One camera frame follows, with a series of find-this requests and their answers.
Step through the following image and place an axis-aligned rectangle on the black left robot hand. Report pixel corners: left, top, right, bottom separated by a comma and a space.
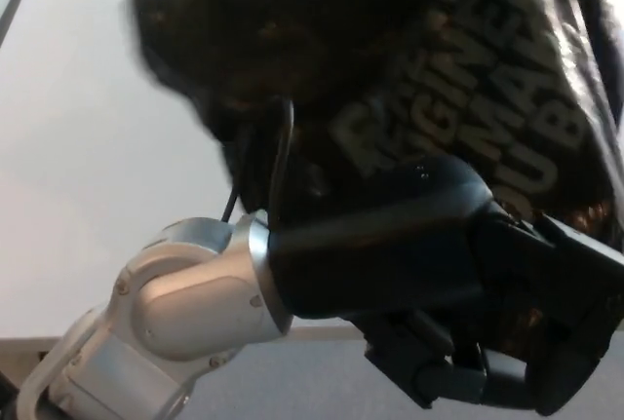
265, 154, 624, 416

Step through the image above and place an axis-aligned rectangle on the black Under Armour plastic bag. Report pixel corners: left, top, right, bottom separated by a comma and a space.
129, 0, 624, 333

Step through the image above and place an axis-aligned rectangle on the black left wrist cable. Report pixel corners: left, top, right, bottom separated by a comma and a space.
221, 95, 296, 224

